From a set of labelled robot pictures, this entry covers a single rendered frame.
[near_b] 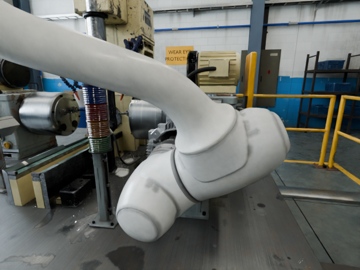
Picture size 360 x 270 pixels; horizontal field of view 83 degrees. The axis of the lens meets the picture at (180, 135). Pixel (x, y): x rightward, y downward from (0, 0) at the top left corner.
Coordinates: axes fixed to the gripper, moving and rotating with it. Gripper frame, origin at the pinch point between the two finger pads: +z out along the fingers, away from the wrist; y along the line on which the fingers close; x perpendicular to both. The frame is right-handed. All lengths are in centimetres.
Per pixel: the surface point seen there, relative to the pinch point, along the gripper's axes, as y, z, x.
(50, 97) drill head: 76, 32, -3
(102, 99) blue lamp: 19.0, -13.6, -12.6
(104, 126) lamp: 19.1, -14.9, -5.4
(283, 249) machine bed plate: -29.3, -20.7, 24.4
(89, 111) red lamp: 22.0, -15.8, -10.0
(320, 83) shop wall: -275, 542, 65
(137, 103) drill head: 27.4, 30.6, -0.8
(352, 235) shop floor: -125, 84, 120
